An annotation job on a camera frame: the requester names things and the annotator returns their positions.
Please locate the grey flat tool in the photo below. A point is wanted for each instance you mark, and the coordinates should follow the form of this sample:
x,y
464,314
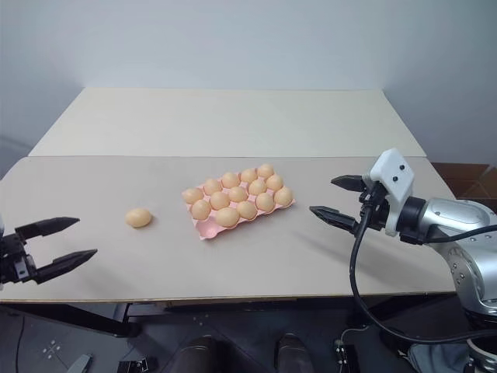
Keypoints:
x,y
80,364

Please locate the black table frame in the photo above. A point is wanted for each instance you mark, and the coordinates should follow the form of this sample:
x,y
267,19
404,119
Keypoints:
x,y
77,320

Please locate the pink egg tray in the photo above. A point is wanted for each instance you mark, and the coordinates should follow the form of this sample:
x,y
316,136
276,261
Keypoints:
x,y
207,230

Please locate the grey fabric bag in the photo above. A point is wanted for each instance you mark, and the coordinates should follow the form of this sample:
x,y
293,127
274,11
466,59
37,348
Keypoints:
x,y
438,357

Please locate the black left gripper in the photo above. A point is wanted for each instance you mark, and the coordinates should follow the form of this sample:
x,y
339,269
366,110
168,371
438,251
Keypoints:
x,y
13,258

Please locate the beige egg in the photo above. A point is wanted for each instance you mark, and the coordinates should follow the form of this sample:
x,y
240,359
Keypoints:
x,y
246,209
274,182
201,208
237,194
138,217
230,179
266,170
193,195
248,175
283,196
212,186
265,202
257,187
228,217
220,200

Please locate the dark rounded shape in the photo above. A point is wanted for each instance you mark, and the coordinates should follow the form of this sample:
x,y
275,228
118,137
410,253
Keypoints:
x,y
293,353
200,355

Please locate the brown cardboard box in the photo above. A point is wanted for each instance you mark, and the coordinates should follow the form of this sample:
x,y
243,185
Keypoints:
x,y
466,180

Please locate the small black box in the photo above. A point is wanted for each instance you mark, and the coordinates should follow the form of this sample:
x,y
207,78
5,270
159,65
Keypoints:
x,y
134,367

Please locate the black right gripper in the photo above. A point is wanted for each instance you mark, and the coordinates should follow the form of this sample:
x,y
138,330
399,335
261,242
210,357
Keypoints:
x,y
374,211

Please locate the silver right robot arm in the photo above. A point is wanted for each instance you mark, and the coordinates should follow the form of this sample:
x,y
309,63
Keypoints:
x,y
466,219

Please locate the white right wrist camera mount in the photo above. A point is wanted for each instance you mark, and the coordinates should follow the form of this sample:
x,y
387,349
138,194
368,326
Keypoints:
x,y
396,182

